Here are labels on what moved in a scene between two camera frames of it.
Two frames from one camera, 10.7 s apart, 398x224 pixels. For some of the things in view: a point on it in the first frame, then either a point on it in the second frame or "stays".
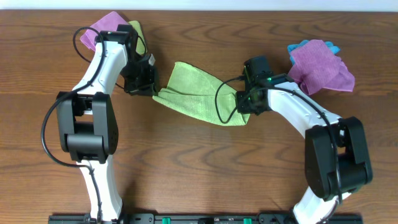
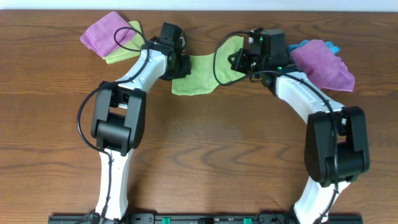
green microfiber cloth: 202,94 → 202,80
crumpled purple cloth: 315,66 stays
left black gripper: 146,82 → 181,66
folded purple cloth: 109,23 stays
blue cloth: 292,47 stays
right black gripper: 242,108 → 237,64
